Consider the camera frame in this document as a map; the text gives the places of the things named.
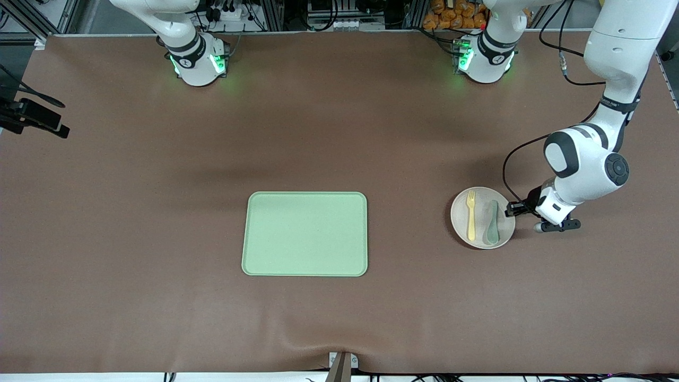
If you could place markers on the round beige plate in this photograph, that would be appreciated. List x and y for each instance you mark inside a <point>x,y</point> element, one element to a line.
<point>480,233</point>

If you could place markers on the yellow plastic fork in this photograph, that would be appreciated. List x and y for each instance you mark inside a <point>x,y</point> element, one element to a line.
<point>471,223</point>

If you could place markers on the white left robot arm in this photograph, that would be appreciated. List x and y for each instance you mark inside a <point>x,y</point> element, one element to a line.
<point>583,159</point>

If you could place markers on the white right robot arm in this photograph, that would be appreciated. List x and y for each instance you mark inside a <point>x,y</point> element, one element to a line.
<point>193,58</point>

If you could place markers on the grey-green plastic spoon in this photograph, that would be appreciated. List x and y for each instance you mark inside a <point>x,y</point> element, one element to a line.
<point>492,231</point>

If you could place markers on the brown table mat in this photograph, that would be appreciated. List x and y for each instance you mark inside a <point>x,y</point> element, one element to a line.
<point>132,212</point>

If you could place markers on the orange packaged snacks pile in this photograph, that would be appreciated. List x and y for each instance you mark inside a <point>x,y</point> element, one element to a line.
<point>451,18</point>

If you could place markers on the light green rectangular tray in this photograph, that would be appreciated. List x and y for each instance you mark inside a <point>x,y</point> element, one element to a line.
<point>302,233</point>

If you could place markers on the white power strip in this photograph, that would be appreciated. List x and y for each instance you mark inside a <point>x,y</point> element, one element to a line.
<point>233,16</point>

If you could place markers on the brown wedge bar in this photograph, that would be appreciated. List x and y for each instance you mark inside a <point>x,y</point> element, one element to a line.
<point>339,371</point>

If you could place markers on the aluminium frame strut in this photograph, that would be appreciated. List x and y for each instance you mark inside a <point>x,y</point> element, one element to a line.
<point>32,18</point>

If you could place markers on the aluminium table edge rail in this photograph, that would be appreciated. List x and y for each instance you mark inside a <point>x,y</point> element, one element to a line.
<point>667,79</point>

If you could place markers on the metal table clamp bracket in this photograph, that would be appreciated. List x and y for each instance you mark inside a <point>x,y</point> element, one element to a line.
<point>354,362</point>

